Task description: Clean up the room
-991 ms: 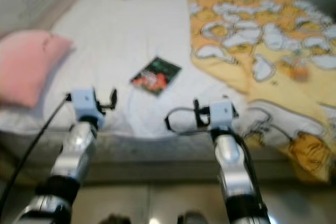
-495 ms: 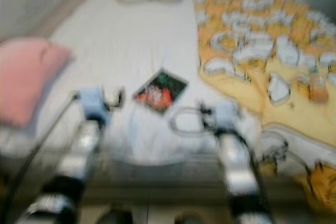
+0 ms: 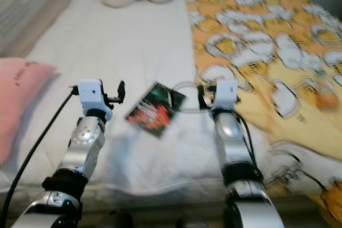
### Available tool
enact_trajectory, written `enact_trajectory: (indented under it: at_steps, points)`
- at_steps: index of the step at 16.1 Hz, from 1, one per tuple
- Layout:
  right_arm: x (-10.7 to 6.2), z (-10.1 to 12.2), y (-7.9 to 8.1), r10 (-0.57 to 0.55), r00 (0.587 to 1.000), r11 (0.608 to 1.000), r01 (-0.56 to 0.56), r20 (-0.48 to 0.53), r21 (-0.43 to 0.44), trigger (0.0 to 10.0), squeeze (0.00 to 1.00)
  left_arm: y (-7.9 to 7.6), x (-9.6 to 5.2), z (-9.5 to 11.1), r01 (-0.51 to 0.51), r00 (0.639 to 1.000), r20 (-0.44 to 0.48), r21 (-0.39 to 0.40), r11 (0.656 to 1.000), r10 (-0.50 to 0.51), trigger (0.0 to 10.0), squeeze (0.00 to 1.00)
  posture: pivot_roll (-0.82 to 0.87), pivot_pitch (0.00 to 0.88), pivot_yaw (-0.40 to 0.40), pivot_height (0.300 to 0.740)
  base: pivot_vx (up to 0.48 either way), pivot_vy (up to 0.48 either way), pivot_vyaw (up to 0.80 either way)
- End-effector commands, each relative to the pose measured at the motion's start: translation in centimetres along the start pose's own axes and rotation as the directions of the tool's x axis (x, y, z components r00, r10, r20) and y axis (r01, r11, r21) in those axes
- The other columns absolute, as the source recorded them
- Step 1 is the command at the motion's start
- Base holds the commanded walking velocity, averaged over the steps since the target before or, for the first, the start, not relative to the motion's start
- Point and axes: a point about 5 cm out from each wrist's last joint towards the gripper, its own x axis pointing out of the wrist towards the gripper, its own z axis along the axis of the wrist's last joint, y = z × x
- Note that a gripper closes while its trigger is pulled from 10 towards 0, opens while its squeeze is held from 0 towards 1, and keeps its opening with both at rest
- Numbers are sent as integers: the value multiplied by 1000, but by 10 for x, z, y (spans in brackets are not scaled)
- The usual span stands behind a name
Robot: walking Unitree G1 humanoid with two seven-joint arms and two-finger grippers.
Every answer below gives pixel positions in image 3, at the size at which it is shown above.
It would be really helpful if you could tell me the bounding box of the dark red printed book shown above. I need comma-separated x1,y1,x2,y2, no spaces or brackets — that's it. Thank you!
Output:
126,83,186,138

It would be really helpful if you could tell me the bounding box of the white bed mattress with sheet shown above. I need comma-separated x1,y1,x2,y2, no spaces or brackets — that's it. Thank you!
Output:
0,0,327,213

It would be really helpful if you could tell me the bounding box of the orange cartoon print blanket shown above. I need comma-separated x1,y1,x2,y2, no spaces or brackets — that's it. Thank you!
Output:
183,0,342,226

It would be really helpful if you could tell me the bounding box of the pink pillow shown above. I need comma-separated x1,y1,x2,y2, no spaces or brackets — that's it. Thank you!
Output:
0,58,57,164

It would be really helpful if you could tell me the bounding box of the grey printed fabric panel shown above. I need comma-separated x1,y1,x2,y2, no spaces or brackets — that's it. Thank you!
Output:
0,0,65,52

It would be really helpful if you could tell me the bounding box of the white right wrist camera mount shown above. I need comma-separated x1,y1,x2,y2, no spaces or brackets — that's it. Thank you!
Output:
211,78,239,112

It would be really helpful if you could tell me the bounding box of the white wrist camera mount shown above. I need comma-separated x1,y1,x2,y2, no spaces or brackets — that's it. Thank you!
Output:
77,79,113,122
211,78,239,112

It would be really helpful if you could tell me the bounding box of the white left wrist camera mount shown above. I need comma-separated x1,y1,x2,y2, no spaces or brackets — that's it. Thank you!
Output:
77,79,113,122

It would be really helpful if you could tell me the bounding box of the grey cable loop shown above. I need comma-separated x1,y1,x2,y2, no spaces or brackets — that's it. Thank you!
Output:
174,81,214,114

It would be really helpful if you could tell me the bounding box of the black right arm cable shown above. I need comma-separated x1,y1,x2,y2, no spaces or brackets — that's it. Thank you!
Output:
238,112,266,178

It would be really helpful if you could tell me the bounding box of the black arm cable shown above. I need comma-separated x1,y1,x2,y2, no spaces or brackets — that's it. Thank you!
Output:
0,92,78,228
238,112,266,178

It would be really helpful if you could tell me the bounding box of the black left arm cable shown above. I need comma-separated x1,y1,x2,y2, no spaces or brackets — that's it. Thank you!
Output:
0,92,78,228

